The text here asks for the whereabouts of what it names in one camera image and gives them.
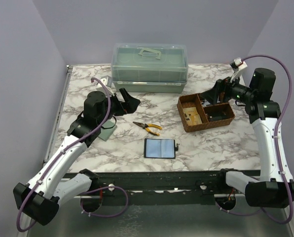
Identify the yellow black pliers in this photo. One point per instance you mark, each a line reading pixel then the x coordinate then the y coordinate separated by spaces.
pixel 147 127

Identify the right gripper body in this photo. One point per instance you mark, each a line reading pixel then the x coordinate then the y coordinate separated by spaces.
pixel 233 88

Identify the brown wicker tray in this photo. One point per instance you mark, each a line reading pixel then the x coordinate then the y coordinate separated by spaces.
pixel 194 100

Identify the gold card in tray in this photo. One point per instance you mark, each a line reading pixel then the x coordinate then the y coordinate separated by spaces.
pixel 192 117

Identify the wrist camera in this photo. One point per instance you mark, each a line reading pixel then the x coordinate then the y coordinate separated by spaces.
pixel 238 66
pixel 107 82

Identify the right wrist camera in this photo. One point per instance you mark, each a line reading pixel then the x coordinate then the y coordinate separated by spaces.
pixel 238 66

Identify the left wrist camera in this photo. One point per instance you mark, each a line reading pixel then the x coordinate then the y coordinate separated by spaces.
pixel 107 82

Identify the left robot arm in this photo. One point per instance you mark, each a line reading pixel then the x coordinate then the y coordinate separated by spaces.
pixel 41 197

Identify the green plastic storage box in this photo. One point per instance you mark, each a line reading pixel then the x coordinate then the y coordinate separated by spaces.
pixel 155 68

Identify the green snap wallet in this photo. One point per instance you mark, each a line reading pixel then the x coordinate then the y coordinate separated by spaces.
pixel 107 130

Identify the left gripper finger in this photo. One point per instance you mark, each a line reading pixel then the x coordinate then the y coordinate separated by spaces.
pixel 126 96
pixel 131 105

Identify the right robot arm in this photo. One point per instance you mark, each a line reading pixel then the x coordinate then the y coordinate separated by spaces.
pixel 275 186

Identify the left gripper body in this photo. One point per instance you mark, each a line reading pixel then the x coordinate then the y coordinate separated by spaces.
pixel 116 108

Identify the black mounting rail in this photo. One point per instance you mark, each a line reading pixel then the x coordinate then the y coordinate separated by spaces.
pixel 164 188

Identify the grey credit card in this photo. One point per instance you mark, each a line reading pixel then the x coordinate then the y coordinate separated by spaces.
pixel 205 103

